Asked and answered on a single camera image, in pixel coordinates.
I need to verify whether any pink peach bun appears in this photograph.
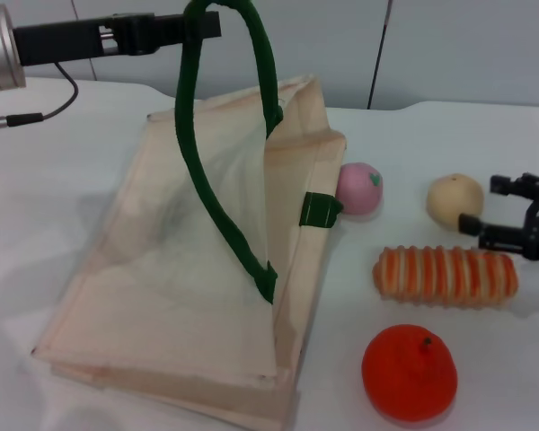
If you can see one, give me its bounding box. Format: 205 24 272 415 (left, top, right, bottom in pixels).
335 161 384 216

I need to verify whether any orange tangerine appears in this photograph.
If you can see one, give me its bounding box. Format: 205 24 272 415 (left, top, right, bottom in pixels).
361 322 458 423

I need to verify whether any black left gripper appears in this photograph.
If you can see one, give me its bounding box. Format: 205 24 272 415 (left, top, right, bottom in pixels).
12 12 223 68

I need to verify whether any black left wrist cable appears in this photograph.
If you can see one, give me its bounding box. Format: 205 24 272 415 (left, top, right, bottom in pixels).
0 61 80 129

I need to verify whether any orange striped long bread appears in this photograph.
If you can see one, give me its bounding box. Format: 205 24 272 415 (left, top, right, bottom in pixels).
371 244 520 311

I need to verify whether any cream handbag with green handle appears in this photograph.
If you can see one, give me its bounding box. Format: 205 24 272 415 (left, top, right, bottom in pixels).
30 0 348 431

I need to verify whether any round beige bun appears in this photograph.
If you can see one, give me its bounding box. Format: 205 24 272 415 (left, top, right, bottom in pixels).
426 172 485 231

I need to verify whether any dark thin background pole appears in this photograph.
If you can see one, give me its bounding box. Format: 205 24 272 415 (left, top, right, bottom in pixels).
367 0 394 110

